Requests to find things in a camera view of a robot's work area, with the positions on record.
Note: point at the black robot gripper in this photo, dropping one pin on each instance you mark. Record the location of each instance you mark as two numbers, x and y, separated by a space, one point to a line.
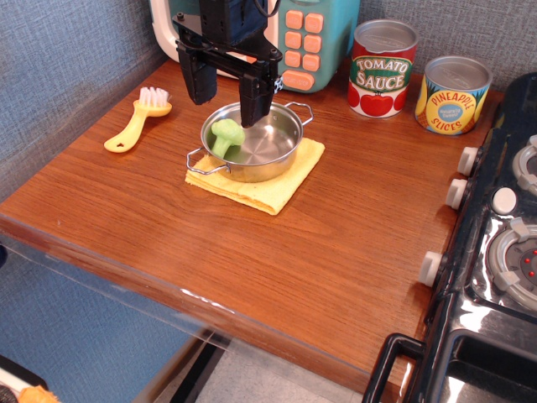
229 36

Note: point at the green toy broccoli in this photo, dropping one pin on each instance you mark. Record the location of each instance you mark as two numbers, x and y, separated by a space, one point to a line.
228 134

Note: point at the small steel pot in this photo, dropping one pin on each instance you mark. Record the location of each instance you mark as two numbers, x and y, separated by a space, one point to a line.
269 149

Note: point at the yellow dish brush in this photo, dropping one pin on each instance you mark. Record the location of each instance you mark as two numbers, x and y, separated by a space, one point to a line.
152 103

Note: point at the toy microwave teal and white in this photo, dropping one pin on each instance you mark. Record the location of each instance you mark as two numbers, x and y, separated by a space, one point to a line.
314 37

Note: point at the yellow folded cloth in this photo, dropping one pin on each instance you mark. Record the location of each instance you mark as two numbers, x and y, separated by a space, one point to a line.
267 196

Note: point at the tomato sauce can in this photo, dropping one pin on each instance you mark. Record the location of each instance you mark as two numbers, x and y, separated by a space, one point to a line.
382 62

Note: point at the pineapple slices can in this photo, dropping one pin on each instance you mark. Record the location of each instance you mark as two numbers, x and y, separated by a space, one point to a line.
452 94

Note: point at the black toy stove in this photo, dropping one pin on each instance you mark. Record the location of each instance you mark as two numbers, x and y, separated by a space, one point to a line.
480 338

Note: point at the orange plush toy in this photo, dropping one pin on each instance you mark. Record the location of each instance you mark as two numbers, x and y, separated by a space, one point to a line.
36 394

